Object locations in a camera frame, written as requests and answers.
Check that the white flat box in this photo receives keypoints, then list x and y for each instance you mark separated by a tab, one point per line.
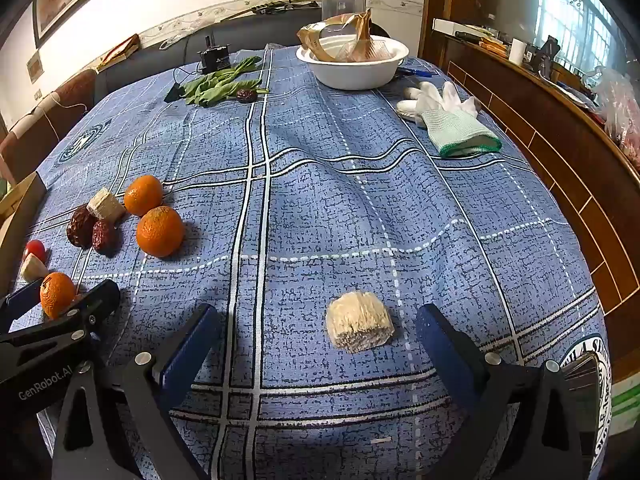
450	25

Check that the dark red date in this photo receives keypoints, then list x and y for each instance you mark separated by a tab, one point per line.
80	226

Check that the pink plastic bag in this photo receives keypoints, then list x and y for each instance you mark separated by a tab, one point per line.
622	115

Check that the large orange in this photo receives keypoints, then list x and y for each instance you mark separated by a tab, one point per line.
160	232

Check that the small framed wall picture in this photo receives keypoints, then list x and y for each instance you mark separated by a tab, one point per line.
35	67

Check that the red flat box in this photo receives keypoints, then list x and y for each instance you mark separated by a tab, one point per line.
120	51

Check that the white knit glove green cuff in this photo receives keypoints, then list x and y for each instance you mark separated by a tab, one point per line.
455	130

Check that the clear plastic wrap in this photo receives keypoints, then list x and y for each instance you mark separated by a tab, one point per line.
172	42

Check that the white bowl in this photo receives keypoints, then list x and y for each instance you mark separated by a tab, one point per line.
350	75

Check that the dark grey sofa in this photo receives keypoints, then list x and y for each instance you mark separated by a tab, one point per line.
150	60

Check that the red cherry tomato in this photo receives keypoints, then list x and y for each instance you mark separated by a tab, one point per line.
35	249

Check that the brown armchair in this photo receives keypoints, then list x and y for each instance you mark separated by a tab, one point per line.
70	105

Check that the cardboard box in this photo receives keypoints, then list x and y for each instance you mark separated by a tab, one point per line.
20	210

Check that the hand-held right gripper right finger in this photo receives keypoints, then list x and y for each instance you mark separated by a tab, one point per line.
440	345

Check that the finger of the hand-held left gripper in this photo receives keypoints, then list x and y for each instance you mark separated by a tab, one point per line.
20	299
97	302

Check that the beige sugarcane cube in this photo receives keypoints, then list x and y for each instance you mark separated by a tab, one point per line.
106	205

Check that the small orange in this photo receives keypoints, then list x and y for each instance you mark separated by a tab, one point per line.
56	294

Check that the fibrous beige sugarcane block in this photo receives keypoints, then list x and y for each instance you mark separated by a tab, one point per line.
358	327

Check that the wooden sideboard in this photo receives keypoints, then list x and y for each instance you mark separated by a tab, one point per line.
550	125

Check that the black triangular object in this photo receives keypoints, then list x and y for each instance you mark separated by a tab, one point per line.
174	93

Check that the brown paper bag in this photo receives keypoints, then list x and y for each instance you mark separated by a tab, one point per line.
325	40

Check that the green leafy vegetable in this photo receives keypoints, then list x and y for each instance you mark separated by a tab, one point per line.
220	85

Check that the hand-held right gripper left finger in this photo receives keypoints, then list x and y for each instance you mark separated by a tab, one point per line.
192	345

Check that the window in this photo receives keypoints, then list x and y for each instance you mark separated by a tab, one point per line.
590	15

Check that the white cup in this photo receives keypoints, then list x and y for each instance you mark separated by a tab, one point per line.
517	51

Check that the black electronic device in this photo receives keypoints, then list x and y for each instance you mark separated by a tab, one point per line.
215	57

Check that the black gadget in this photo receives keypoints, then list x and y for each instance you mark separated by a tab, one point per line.
547	52

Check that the blue plaid tablecloth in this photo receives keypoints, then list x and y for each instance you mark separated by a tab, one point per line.
325	200

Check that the green white box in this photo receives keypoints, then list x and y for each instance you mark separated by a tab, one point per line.
627	402

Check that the blue pen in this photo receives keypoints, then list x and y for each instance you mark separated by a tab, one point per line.
412	68

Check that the dark wooden stick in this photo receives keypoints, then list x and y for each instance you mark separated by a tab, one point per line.
280	6

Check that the clear plastic container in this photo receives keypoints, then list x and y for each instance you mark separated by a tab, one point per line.
342	5

